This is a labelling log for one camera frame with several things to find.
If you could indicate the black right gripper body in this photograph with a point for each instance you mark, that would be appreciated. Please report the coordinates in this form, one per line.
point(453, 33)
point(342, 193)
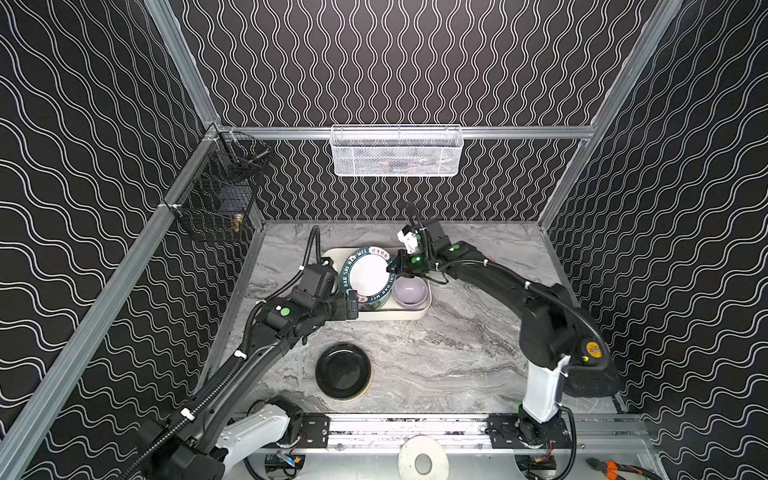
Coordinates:
point(398, 263)

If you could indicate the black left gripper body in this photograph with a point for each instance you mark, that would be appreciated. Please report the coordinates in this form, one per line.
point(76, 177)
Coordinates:
point(349, 305)

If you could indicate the white plate green rim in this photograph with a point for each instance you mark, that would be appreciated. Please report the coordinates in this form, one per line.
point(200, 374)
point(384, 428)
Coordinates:
point(365, 272)

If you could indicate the lilac ceramic bowl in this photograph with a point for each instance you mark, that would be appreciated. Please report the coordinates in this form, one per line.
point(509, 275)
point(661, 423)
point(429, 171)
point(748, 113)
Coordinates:
point(410, 292)

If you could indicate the black round plate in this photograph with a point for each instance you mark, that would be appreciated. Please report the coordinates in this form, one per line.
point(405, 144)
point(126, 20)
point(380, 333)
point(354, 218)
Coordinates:
point(343, 372)

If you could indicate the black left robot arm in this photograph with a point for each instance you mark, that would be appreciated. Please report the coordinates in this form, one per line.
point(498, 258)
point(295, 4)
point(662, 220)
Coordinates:
point(190, 443)

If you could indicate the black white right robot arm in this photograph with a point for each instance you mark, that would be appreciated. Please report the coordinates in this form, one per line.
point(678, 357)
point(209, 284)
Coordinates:
point(559, 340)

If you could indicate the white plastic bin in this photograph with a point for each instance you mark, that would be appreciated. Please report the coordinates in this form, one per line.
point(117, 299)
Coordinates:
point(391, 310)

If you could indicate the white tape roll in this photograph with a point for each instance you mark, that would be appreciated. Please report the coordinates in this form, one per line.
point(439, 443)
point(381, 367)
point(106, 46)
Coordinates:
point(422, 457)

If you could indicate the yellow tape measure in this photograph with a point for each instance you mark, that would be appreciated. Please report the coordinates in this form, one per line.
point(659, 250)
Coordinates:
point(592, 351)

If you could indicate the clear wall basket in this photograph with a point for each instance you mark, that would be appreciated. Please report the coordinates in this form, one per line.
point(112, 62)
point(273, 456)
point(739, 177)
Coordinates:
point(396, 150)

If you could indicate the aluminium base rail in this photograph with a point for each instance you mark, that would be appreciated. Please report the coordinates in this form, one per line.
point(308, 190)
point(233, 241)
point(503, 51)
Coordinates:
point(464, 433)

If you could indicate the black wire basket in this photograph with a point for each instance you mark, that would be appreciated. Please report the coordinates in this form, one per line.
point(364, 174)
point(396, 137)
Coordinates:
point(217, 205)

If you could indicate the orange handled pliers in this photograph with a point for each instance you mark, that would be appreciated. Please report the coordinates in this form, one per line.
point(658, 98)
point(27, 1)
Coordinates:
point(613, 470)

